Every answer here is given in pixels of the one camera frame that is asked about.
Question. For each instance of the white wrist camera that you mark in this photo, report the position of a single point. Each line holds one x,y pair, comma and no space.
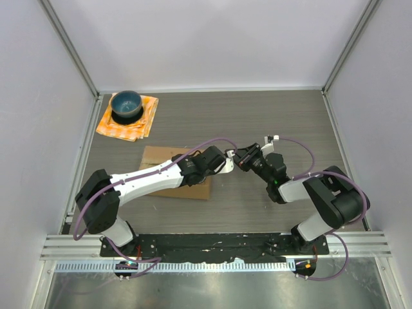
269,145
229,163

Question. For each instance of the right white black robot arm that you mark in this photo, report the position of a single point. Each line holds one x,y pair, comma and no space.
338,201

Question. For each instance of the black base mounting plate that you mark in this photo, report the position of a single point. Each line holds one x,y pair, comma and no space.
219,248

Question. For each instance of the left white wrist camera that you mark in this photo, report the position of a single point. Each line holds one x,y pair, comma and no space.
229,163

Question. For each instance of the brown cardboard express box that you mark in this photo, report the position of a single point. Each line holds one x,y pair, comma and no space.
153,156

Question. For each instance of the black round coaster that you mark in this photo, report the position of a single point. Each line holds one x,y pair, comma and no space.
127,120

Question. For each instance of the blue ceramic bowl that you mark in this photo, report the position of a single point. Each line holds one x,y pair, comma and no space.
126,104

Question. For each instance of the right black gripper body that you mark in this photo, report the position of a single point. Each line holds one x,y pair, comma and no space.
255,162

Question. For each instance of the white slotted cable duct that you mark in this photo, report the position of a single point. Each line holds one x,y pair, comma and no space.
119,266

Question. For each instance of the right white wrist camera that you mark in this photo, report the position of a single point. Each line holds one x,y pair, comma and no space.
269,145

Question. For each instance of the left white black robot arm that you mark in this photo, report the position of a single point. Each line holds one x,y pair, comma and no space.
102,195

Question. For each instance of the orange checkered cloth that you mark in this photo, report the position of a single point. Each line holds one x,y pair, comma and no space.
137,127

